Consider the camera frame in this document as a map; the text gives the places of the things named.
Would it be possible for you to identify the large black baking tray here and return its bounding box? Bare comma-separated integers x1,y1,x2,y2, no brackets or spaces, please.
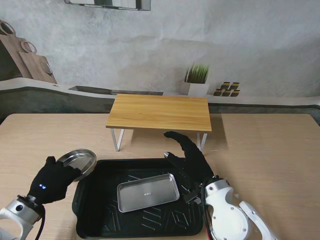
71,157,205,238

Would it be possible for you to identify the brown wooden cutting board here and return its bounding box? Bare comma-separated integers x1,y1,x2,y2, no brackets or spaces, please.
18,41,58,85

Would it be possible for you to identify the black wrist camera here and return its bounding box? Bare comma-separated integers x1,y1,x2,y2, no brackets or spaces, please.
183,189,202,205

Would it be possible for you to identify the potted grass plant white pot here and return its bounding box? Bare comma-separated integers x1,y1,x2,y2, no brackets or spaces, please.
180,62,210,96

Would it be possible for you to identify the wooden shelf with white legs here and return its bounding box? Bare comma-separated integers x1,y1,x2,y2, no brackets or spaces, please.
104,93,213,158

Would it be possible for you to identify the dark wooden cutting board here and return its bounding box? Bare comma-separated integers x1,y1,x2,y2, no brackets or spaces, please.
0,19,33,80

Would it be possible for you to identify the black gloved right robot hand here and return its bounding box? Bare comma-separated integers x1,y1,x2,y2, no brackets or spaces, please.
163,130,216,191

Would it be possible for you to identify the red and black wrist cable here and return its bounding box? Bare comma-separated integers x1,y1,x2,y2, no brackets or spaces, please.
201,199,216,240
35,206,48,240

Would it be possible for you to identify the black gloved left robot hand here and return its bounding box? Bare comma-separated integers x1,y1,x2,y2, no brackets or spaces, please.
26,156,83,206

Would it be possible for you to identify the kidney-shaped steel dish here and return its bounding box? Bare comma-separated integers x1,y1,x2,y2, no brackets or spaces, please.
55,148,98,182

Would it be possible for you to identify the hanging wall shelf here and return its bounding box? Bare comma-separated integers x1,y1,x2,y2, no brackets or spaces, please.
63,0,152,12

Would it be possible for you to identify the rectangular steel tray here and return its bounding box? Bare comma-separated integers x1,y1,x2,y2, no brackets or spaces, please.
116,172,181,213

